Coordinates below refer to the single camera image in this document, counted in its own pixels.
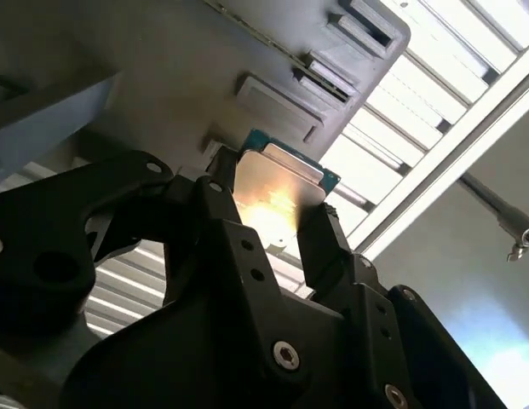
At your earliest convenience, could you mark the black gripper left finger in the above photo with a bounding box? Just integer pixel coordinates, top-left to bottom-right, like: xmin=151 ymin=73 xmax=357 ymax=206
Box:
xmin=0 ymin=147 xmax=310 ymax=384

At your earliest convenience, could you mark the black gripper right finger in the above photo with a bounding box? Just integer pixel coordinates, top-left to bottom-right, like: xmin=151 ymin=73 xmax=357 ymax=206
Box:
xmin=296 ymin=202 xmax=508 ymax=409

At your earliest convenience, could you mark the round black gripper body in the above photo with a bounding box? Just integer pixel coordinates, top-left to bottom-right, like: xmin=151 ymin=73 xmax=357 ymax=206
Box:
xmin=70 ymin=293 xmax=376 ymax=409

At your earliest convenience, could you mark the silver CPU with green edge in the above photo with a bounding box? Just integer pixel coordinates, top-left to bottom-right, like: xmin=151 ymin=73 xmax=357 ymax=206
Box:
xmin=232 ymin=127 xmax=342 ymax=251

